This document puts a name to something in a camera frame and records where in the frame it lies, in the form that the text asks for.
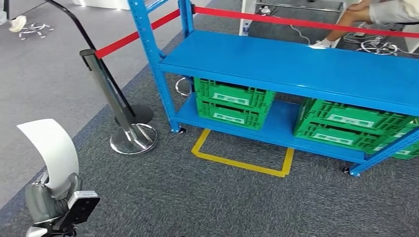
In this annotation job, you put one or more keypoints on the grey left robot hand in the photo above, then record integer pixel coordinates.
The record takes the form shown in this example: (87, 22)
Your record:
(37, 202)

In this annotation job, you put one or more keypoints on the white curved panel part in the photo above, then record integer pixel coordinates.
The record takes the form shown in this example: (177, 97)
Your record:
(55, 153)

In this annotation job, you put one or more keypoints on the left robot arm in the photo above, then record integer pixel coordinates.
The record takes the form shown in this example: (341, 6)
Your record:
(36, 231)

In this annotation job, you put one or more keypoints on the blue metal shelf rack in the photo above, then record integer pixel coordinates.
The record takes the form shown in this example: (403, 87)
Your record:
(278, 62)

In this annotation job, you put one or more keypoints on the black pole floor stand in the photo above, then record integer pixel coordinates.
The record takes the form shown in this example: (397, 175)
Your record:
(140, 114)

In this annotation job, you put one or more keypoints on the chrome chair base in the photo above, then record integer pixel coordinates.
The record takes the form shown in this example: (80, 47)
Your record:
(34, 30)

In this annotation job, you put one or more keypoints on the white lit display plinth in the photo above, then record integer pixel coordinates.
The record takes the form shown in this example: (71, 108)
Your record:
(104, 4)

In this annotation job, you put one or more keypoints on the green plastic crate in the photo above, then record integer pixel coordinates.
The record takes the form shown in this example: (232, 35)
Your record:
(232, 108)
(406, 147)
(340, 130)

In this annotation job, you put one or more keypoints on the clear water bottle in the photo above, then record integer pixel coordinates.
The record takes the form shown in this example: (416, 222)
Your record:
(246, 29)

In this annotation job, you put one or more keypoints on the white desk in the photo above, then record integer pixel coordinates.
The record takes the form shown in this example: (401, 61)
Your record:
(248, 9)
(413, 45)

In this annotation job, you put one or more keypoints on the power strip with plugs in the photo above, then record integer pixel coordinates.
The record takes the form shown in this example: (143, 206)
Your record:
(265, 9)

